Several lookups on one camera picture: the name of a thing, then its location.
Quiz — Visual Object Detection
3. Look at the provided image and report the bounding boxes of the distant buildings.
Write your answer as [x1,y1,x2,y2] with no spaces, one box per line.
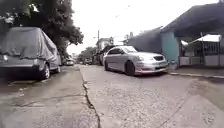
[78,36,116,66]

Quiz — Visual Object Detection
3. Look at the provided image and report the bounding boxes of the silver sedan car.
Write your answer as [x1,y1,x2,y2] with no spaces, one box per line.
[102,45,169,77]

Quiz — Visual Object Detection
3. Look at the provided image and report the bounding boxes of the utility pole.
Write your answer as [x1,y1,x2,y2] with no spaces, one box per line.
[96,29,101,51]

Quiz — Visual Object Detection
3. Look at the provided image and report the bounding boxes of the grey concrete road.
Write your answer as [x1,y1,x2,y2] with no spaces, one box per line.
[0,63,224,128]

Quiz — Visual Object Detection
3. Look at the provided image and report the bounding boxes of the distant white car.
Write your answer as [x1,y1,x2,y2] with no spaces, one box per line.
[63,58,76,67]

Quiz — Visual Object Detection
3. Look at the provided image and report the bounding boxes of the large dark tree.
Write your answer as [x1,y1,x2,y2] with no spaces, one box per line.
[0,0,85,58]

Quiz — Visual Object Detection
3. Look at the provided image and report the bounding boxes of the vehicle under grey cover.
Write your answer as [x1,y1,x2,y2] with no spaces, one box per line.
[0,26,63,81]

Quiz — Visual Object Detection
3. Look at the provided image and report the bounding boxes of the concrete sidewalk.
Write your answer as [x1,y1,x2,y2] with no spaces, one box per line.
[166,66,224,80]

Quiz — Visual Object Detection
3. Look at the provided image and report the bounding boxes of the white awning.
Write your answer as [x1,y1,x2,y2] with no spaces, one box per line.
[180,33,223,47]

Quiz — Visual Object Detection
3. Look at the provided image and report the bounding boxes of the house with teal wall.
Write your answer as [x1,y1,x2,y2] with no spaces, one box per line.
[126,1,224,69]

